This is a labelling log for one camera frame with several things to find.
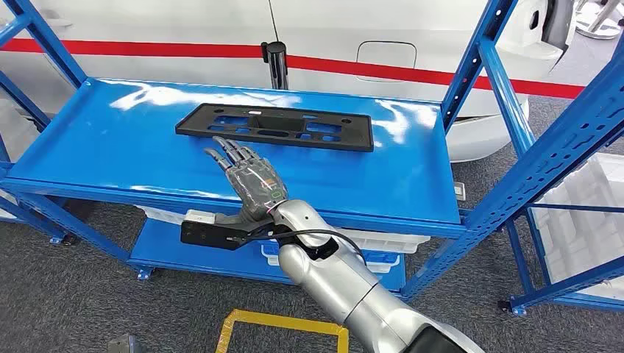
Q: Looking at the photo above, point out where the red barrier belt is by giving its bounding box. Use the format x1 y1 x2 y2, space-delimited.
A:
0 38 586 100

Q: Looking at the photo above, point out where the black plastic plate holder part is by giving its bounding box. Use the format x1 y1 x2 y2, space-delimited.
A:
174 102 375 153

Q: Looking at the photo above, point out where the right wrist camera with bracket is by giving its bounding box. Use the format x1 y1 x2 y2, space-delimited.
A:
180 209 274 252

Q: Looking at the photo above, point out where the black stanchion post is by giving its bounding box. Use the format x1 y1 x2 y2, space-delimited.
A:
260 41 289 91

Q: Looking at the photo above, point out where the black camera cable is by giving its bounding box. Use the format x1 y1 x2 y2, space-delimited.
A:
233 229 367 266

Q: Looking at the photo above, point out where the silver metal stand base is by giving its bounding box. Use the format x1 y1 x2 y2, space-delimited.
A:
575 0 624 41

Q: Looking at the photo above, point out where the yellow floor tape square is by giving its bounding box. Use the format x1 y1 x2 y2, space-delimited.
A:
215 308 350 353

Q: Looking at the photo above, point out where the blue metal shelf rack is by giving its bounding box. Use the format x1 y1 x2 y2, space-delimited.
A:
0 0 624 301
497 202 624 317

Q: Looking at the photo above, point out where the white car body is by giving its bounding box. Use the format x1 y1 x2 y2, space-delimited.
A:
0 0 586 164

